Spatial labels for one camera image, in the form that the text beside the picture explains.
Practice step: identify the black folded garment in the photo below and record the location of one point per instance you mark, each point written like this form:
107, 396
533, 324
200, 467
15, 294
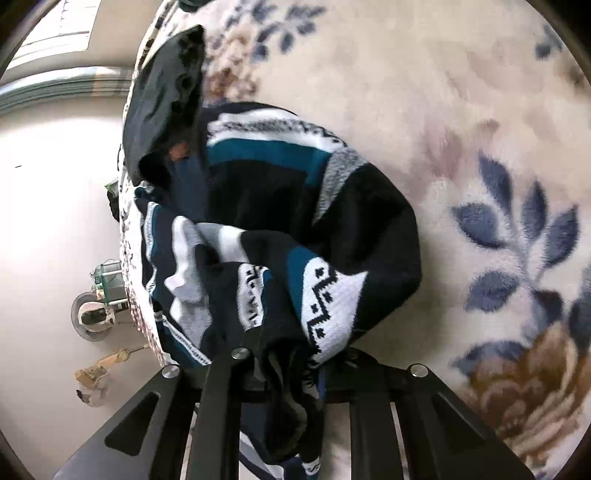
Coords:
157, 101

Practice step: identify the grey-blue curtain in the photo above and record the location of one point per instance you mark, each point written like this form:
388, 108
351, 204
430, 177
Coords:
60, 87

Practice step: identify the floral plaid blanket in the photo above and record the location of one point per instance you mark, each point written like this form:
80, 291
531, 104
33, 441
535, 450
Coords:
415, 115

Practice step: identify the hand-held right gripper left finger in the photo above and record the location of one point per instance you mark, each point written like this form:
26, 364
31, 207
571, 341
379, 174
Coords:
231, 378

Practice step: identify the yellow broom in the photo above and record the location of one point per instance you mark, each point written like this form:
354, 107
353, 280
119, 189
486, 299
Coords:
99, 369

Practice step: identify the teal storage rack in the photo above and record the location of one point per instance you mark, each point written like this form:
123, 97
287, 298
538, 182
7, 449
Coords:
111, 281

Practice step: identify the striped knit sweater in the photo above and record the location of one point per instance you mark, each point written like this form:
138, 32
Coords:
277, 184

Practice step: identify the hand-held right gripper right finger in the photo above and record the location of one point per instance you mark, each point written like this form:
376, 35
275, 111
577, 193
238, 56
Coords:
369, 438

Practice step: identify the dark clothes pile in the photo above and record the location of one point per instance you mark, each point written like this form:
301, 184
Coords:
114, 203

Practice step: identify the teal plush comforter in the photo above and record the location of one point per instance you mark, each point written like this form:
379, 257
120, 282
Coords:
191, 3

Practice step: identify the grey waste bin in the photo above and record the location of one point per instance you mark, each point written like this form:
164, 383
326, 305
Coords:
92, 316

